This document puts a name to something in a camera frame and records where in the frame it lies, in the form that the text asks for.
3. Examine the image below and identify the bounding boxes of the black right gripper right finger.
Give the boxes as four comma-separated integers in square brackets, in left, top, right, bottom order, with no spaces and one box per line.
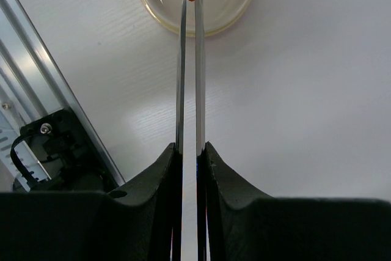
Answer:
[197,143,390,260]

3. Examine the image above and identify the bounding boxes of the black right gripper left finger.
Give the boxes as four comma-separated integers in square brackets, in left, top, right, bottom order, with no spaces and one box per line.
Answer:
[1,143,183,260]

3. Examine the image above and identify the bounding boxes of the steel food tongs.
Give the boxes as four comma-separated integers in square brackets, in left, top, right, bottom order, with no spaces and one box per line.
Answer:
[175,0,207,260]

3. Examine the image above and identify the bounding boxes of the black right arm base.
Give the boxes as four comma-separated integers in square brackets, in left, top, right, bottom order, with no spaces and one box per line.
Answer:
[10,108,119,193]

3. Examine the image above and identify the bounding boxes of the aluminium front rail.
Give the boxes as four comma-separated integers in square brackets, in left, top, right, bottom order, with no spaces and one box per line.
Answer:
[1,0,125,185]

